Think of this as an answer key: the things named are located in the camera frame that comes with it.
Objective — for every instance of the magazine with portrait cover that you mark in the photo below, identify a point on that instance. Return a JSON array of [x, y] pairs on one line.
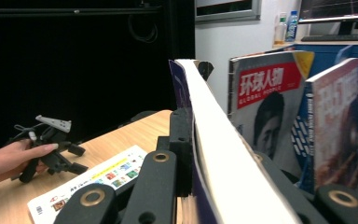
[[261, 84]]

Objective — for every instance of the grey-framed panel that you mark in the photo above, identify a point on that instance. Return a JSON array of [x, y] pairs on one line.
[[227, 17]]

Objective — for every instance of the blue-label water bottle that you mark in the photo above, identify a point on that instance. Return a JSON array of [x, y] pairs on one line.
[[291, 28]]

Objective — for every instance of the light wooden desk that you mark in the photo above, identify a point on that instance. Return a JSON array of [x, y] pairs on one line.
[[323, 44]]

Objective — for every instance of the black keyboard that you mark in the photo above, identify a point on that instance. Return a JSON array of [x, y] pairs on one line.
[[338, 38]]

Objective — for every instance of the computer monitor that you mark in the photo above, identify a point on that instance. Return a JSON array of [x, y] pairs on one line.
[[335, 7]]

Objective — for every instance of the clear bottle green cap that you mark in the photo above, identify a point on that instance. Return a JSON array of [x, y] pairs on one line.
[[280, 29]]

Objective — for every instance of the black curtain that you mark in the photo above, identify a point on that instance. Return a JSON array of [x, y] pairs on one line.
[[74, 77]]

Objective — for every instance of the purple-backed magazine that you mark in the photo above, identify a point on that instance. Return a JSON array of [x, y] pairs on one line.
[[223, 149]]

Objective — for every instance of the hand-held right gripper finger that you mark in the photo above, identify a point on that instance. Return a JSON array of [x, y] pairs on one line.
[[181, 149]]

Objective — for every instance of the white-backed magazine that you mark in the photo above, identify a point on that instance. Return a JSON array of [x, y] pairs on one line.
[[105, 174]]

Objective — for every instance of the white partition panel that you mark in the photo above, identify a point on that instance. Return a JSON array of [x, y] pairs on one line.
[[223, 40]]

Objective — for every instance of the stack of purple magazines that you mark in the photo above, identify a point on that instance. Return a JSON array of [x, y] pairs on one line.
[[335, 130]]

